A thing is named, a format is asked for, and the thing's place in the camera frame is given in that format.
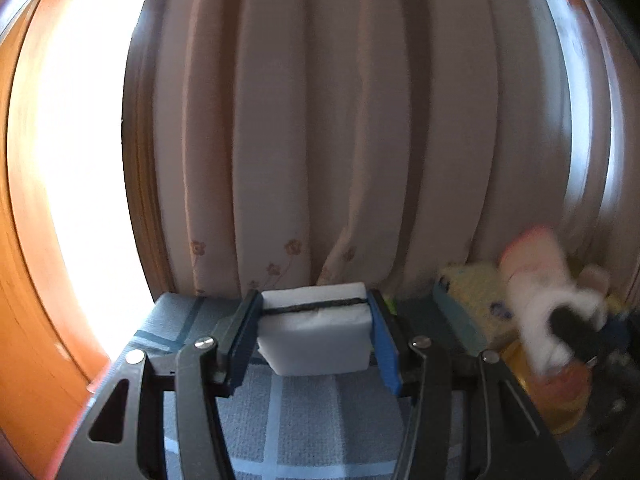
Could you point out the blue plaid blanket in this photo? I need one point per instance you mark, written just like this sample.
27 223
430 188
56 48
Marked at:
310 430

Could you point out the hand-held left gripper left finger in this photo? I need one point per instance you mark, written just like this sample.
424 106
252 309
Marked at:
245 342

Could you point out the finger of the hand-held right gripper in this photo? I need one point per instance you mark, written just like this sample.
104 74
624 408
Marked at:
575 330

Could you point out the wooden door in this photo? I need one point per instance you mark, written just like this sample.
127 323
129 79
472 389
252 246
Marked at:
30 260

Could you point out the pale floral curtain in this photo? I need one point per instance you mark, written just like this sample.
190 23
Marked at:
325 125

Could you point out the white pink plush toy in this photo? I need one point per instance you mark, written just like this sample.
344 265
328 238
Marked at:
530 280

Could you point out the black rubber band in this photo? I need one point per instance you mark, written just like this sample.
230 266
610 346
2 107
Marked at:
315 305

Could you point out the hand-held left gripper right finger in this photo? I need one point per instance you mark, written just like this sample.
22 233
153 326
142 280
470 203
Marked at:
386 350

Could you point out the white sponge block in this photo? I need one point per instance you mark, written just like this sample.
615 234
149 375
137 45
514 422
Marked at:
315 340

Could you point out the round yellow tin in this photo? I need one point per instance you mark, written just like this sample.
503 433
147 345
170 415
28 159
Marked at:
565 400

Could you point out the pale yellow sponge pack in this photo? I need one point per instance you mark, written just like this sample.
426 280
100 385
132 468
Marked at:
475 295

